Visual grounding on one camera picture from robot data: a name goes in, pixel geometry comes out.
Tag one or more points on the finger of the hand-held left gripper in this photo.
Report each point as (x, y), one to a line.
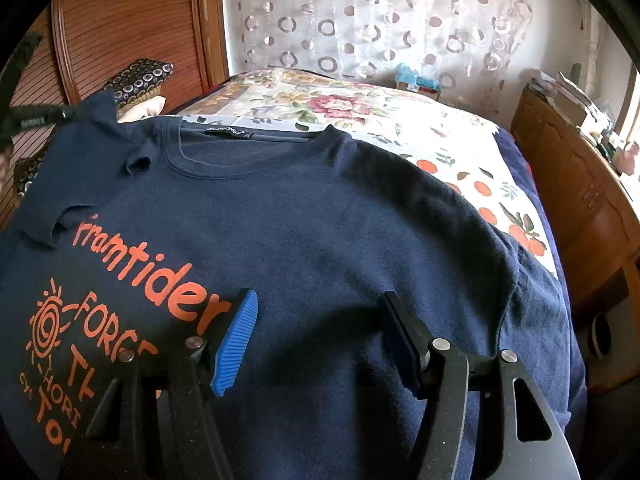
(40, 112)

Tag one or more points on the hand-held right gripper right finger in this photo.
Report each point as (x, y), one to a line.
(400, 347)

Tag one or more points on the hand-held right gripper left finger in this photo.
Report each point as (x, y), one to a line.
(235, 345)

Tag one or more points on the navy t-shirt with orange print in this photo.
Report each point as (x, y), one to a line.
(310, 230)

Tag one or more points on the beige pillow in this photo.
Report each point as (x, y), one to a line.
(145, 109)

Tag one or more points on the wooden headboard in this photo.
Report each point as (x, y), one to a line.
(125, 15)

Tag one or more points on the navy blue blanket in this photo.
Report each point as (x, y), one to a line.
(540, 270)

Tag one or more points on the wooden dresser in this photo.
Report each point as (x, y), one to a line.
(590, 210)

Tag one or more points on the floral bedsheet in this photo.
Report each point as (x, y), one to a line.
(350, 105)

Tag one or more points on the blue box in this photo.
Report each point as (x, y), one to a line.
(415, 81)

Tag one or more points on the clutter pile on dresser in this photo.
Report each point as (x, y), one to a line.
(575, 100)

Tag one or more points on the window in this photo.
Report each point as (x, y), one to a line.
(629, 110)

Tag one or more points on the white curtain with circles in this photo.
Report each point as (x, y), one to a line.
(375, 15)

